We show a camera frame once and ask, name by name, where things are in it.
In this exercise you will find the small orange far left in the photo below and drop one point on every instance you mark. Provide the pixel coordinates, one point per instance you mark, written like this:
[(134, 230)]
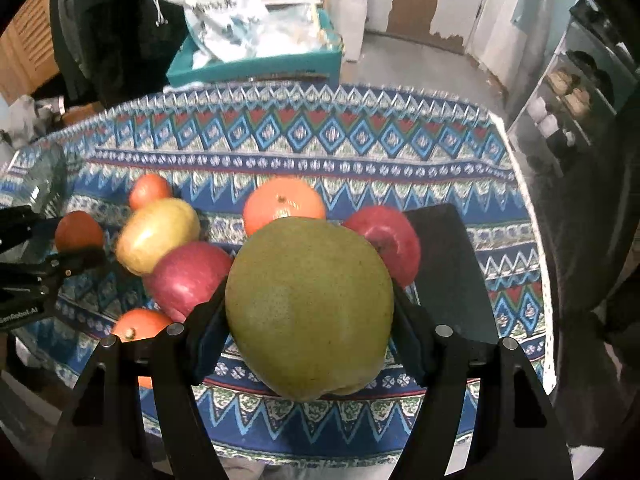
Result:
[(78, 230)]

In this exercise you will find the wooden louvered door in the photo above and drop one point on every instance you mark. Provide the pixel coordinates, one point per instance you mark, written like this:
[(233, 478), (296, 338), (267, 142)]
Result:
[(27, 54)]

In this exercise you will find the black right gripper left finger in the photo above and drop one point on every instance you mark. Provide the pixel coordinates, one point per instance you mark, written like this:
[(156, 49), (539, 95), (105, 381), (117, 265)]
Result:
[(100, 434)]

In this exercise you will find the small orange top left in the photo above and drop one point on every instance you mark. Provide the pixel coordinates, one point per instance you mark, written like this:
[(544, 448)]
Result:
[(148, 188)]

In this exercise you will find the teal plastic crate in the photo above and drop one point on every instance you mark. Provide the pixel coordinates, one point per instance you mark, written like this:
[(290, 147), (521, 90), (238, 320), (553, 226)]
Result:
[(324, 65)]

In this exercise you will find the large orange centre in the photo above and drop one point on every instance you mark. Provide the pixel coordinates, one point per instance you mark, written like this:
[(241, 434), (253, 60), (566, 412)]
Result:
[(281, 197)]

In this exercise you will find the large green mango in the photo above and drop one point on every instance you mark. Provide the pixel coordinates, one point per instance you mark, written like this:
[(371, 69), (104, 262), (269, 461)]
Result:
[(310, 307)]

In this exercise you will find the white printed plastic bag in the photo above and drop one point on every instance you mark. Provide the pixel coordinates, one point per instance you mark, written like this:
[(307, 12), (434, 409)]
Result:
[(236, 30)]

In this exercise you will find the red apple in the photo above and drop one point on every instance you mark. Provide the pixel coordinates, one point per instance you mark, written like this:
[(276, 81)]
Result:
[(186, 277), (389, 231)]

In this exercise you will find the white shoe rack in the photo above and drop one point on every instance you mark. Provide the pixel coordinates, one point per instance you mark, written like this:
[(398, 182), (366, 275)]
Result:
[(590, 76)]

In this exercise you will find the patterned blue tablecloth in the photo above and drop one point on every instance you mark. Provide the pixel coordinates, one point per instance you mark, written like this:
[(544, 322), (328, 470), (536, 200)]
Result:
[(356, 147)]

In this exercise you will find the small orange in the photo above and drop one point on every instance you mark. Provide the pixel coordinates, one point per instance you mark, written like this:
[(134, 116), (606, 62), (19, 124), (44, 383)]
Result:
[(148, 188), (78, 230)]

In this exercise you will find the person in black clothes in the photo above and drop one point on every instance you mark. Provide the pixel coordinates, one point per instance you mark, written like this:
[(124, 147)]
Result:
[(114, 51)]

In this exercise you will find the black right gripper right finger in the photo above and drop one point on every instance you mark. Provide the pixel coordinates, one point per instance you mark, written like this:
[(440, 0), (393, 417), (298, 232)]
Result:
[(516, 434)]

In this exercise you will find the yellow pear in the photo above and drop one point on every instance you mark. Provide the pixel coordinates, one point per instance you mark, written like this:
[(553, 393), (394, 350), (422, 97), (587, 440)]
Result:
[(154, 230)]

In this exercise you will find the orange near left finger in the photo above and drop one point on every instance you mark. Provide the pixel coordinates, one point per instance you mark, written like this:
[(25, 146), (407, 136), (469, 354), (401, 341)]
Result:
[(139, 324)]

